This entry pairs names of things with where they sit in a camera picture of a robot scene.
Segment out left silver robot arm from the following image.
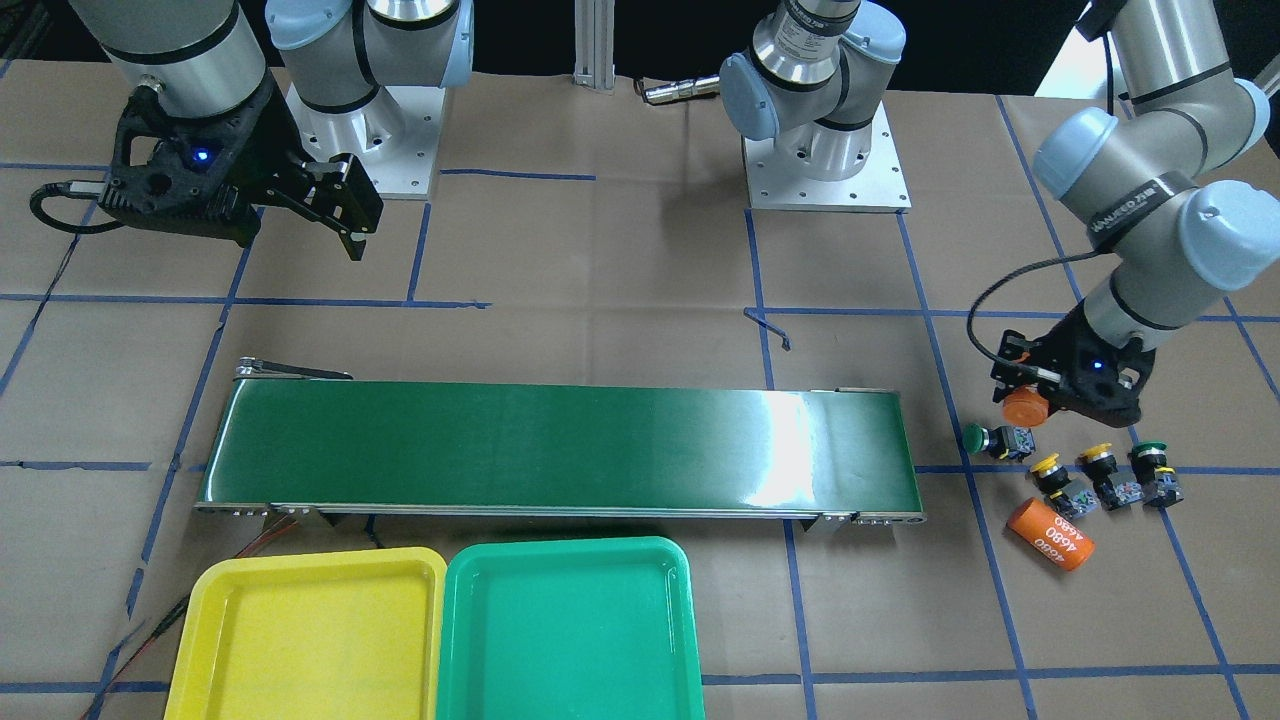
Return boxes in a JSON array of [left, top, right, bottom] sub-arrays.
[[719, 1, 1277, 428]]

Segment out aluminium frame post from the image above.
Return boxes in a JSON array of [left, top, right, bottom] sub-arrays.
[[572, 0, 616, 95]]

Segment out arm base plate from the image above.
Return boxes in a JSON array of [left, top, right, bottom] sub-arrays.
[[742, 104, 913, 213], [285, 86, 449, 201]]

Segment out green push button switch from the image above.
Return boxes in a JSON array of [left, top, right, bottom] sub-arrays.
[[963, 423, 1037, 462]]

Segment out green conveyor belt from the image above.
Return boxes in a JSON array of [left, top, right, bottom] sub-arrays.
[[195, 375, 925, 525]]

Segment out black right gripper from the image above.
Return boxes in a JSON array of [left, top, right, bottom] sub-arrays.
[[99, 78, 384, 261]]

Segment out green plastic tray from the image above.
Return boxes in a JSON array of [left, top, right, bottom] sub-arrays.
[[436, 537, 707, 719]]

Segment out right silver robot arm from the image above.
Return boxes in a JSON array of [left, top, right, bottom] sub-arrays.
[[29, 1, 475, 261]]

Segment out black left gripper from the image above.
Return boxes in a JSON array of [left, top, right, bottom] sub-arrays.
[[989, 300, 1158, 428]]

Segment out yellow push button switch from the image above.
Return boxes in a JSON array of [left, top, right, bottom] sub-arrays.
[[1029, 454, 1100, 521]]

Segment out loose blue tape strip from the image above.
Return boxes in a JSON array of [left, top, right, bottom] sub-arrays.
[[742, 307, 792, 352]]

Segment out yellow plastic tray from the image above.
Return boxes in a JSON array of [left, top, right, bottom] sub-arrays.
[[165, 547, 445, 719]]

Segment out orange cylinder with white print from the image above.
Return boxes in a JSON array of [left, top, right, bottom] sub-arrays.
[[1000, 386, 1051, 429]]

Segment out red and black wires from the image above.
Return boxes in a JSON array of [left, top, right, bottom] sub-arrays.
[[84, 515, 301, 720]]

